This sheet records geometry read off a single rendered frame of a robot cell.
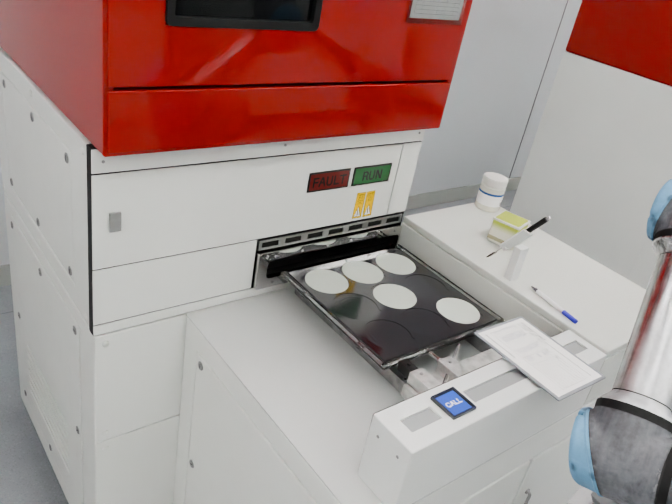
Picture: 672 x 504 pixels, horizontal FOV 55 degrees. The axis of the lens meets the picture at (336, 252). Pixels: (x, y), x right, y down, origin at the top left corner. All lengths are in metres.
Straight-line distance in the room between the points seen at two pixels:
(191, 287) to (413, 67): 0.67
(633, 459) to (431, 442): 0.28
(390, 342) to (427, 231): 0.43
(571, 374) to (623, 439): 0.29
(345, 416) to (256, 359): 0.22
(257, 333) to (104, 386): 0.34
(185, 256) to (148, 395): 0.36
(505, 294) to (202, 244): 0.69
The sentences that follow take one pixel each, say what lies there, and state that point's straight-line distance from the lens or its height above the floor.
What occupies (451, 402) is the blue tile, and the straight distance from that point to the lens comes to 1.13.
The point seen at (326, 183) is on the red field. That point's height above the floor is 1.09.
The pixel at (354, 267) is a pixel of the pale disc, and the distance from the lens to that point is 1.55.
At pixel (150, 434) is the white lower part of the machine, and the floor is 0.49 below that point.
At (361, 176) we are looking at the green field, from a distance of 1.54.
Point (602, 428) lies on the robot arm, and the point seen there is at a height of 1.06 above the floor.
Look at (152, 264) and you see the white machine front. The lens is 1.34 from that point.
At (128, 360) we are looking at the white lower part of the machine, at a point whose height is 0.73.
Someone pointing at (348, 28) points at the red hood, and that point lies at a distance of 1.30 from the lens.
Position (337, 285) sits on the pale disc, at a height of 0.90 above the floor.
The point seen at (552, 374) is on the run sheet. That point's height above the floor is 0.97.
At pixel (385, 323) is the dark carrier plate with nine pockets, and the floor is 0.90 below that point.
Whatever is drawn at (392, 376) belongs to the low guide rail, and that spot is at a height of 0.84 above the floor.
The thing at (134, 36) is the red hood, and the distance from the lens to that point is 1.09.
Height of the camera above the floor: 1.67
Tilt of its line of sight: 29 degrees down
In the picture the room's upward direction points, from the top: 11 degrees clockwise
